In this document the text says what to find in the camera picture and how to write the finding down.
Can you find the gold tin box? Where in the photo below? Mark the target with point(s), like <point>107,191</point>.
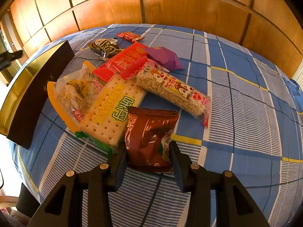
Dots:
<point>27,93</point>

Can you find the dark red snack packet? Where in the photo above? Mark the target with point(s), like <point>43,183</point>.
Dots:
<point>147,138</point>

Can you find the large red snack packet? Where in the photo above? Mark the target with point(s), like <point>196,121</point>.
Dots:
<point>122,62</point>

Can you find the dark gold foil snack packet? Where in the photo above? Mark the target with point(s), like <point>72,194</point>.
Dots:
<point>105,47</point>

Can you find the wooden wardrobe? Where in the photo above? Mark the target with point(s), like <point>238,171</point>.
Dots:
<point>267,27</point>

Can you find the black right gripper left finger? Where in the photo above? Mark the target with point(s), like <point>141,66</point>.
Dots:
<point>63,205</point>

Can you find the small red candy packet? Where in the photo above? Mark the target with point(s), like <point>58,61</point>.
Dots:
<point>130,36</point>

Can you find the purple snack packet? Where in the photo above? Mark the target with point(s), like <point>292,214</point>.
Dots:
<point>164,57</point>

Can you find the clear orange-edged snack bag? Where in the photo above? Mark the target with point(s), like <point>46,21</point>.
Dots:
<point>74,94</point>

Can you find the squirrel sesame bar pack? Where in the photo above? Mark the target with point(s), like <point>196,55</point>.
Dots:
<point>175,91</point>

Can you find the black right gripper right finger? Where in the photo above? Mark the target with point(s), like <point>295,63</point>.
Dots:
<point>234,205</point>

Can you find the cracker biscuit pack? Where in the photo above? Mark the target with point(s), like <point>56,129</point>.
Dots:
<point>106,120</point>

